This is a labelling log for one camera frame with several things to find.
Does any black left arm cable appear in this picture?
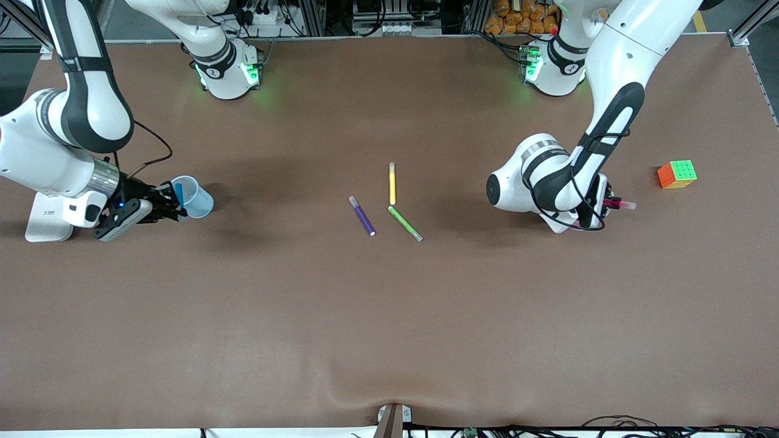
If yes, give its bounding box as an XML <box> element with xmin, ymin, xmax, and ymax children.
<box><xmin>531</xmin><ymin>131</ymin><xmax>631</xmax><ymax>233</ymax></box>

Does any light blue mesh cup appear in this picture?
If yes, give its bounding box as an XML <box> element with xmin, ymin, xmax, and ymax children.
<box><xmin>169</xmin><ymin>175</ymin><xmax>215</xmax><ymax>218</ymax></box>

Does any purple marker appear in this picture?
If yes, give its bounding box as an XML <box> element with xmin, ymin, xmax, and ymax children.
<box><xmin>348</xmin><ymin>195</ymin><xmax>377</xmax><ymax>237</ymax></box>

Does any orange snack bag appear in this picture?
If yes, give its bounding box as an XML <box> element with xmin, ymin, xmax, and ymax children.
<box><xmin>484</xmin><ymin>0</ymin><xmax>561</xmax><ymax>35</ymax></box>

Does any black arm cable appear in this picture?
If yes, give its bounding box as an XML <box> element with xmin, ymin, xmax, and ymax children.
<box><xmin>531</xmin><ymin>131</ymin><xmax>631</xmax><ymax>233</ymax></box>
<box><xmin>113</xmin><ymin>119</ymin><xmax>175</xmax><ymax>183</ymax></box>

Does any aluminium frame post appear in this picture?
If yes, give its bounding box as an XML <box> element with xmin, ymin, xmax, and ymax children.
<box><xmin>301</xmin><ymin>0</ymin><xmax>326</xmax><ymax>37</ymax></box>
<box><xmin>464</xmin><ymin>0</ymin><xmax>487</xmax><ymax>34</ymax></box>

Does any white power strip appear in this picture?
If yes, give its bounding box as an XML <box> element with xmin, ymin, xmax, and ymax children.
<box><xmin>243</xmin><ymin>6</ymin><xmax>299</xmax><ymax>38</ymax></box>

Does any aluminium frame profile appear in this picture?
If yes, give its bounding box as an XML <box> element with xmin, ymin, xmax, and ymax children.
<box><xmin>9</xmin><ymin>0</ymin><xmax>58</xmax><ymax>60</ymax></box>
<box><xmin>727</xmin><ymin>0</ymin><xmax>779</xmax><ymax>48</ymax></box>

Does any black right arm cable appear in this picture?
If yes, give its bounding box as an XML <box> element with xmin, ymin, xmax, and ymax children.
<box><xmin>113</xmin><ymin>119</ymin><xmax>175</xmax><ymax>183</ymax></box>

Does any colourful puzzle cube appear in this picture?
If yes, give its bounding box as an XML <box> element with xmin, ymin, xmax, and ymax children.
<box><xmin>657</xmin><ymin>159</ymin><xmax>698</xmax><ymax>190</ymax></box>

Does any brown table cover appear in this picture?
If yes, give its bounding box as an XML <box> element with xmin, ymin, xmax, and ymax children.
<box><xmin>0</xmin><ymin>33</ymin><xmax>779</xmax><ymax>430</ymax></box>

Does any green marker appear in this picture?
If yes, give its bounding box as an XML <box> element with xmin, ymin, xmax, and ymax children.
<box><xmin>388</xmin><ymin>206</ymin><xmax>424</xmax><ymax>243</ymax></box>

